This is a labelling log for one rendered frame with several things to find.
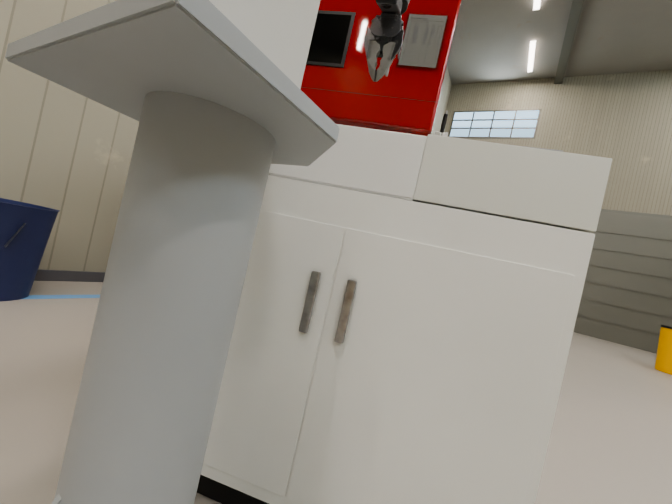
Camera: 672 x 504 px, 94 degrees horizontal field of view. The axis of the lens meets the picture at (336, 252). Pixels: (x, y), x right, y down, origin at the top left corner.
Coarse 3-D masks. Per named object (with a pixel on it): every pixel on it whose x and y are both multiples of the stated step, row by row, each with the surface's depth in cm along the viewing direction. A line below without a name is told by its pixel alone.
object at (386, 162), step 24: (336, 144) 71; (360, 144) 70; (384, 144) 69; (408, 144) 68; (288, 168) 74; (312, 168) 72; (336, 168) 71; (360, 168) 70; (384, 168) 69; (408, 168) 68; (384, 192) 69; (408, 192) 68
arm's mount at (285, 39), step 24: (216, 0) 32; (240, 0) 35; (264, 0) 37; (288, 0) 40; (312, 0) 44; (240, 24) 35; (264, 24) 38; (288, 24) 41; (312, 24) 45; (264, 48) 39; (288, 48) 42; (288, 72) 43
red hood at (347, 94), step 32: (320, 0) 136; (352, 0) 133; (416, 0) 127; (448, 0) 124; (320, 32) 135; (352, 32) 132; (416, 32) 126; (448, 32) 124; (320, 64) 134; (352, 64) 131; (416, 64) 126; (320, 96) 134; (352, 96) 131; (384, 96) 128; (416, 96) 125; (384, 128) 130; (416, 128) 125
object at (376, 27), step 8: (408, 0) 75; (376, 16) 74; (384, 16) 74; (392, 16) 73; (400, 16) 73; (376, 24) 74; (384, 24) 74; (392, 24) 73; (400, 24) 73; (376, 32) 74; (384, 32) 73; (392, 32) 73; (376, 40) 74; (384, 40) 75
